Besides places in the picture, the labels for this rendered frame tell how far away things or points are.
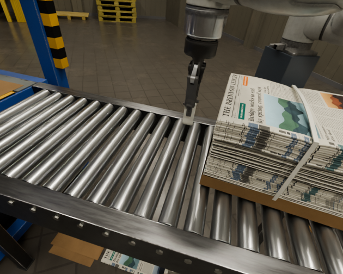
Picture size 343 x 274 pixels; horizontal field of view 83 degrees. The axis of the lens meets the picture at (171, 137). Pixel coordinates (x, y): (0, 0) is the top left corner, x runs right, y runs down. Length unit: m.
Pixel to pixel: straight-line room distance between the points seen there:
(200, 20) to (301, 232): 0.53
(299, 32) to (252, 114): 0.83
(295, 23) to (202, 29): 0.85
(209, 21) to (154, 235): 0.46
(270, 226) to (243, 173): 0.15
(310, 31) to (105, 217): 1.17
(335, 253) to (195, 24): 0.58
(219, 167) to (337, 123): 0.27
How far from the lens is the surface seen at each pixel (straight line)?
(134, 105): 0.89
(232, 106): 0.47
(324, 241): 0.64
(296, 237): 0.60
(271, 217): 0.59
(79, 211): 0.54
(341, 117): 0.60
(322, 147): 0.47
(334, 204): 0.60
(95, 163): 0.63
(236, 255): 0.50
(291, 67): 1.24
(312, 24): 1.24
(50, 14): 1.19
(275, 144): 0.45
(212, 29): 0.45
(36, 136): 0.80
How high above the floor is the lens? 1.24
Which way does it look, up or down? 39 degrees down
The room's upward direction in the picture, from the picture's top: 6 degrees clockwise
